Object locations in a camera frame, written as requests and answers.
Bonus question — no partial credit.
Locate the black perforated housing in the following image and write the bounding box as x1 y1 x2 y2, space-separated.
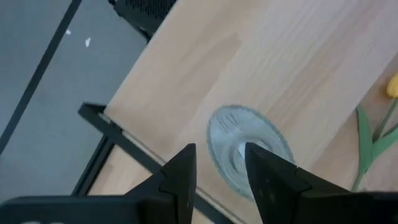
108 0 177 41

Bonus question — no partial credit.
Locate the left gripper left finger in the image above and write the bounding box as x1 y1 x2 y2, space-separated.
124 142 197 224

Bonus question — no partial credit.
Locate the wooden shelf with black frame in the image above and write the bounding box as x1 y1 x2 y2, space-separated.
72 0 398 224

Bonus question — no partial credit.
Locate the clear ribbed glass vase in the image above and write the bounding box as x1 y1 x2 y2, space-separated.
206 105 295 202

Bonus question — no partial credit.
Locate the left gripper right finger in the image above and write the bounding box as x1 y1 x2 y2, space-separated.
244 142 352 224

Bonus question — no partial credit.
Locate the yellow artificial tulip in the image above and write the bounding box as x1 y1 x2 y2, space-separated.
351 72 398 192

